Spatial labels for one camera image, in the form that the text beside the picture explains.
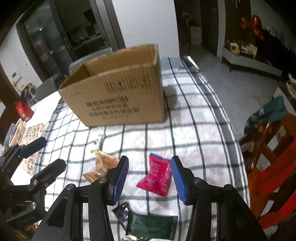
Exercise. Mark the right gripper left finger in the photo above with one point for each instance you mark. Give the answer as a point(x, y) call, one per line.
point(64, 220)

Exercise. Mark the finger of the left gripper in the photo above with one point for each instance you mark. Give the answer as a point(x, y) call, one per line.
point(49, 171)
point(13, 157)

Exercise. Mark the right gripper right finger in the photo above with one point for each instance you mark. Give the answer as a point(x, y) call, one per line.
point(235, 220)

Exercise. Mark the black gold snack packet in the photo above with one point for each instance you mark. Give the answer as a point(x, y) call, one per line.
point(121, 212)

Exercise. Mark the beige snack packets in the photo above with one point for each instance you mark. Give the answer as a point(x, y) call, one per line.
point(103, 162)

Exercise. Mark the dark green snack packet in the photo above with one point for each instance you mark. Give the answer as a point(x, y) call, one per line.
point(151, 226)

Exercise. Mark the pink snack packet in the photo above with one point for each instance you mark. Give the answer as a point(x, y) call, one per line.
point(158, 179)

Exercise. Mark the clear food container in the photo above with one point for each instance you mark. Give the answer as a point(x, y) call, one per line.
point(15, 133)

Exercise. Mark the red gift bag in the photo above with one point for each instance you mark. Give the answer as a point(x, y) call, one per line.
point(23, 110)

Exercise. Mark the red wooden chair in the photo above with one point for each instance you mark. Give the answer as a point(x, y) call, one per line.
point(269, 158)

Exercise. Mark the grey dining chair far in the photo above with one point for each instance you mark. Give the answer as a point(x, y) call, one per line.
point(45, 89)

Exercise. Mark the grey dining chair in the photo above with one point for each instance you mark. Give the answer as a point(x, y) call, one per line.
point(45, 89)
point(76, 64)

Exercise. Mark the small white gold wrapper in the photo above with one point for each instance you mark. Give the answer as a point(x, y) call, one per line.
point(99, 141)

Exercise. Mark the checkered grey white tablecloth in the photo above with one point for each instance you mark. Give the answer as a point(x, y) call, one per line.
point(196, 129)

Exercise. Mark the grey dining chair near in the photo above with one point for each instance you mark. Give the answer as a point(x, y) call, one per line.
point(76, 64)

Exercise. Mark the green cloth on chair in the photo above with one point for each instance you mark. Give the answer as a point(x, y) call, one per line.
point(274, 110)

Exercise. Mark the brown cardboard box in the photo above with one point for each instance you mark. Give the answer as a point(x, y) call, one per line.
point(119, 88)

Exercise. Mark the white low tv cabinet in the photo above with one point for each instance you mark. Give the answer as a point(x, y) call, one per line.
point(245, 62)

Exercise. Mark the white box on floor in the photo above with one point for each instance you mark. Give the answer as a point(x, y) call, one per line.
point(195, 34)

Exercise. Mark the red foil balloons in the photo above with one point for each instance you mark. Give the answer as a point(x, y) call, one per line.
point(254, 24)

